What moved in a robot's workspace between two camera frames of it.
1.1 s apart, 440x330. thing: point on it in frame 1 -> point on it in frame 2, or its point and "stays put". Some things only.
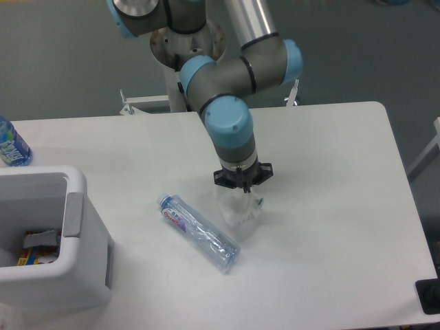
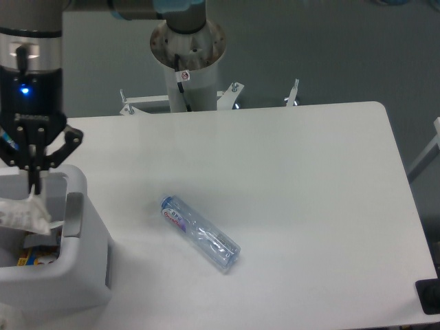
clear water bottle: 183,218 stays put
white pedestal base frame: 129,104 stays put
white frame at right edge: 430,152 stays put
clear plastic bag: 240,210 -> 29,213
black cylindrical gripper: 244,178 -> 31,108
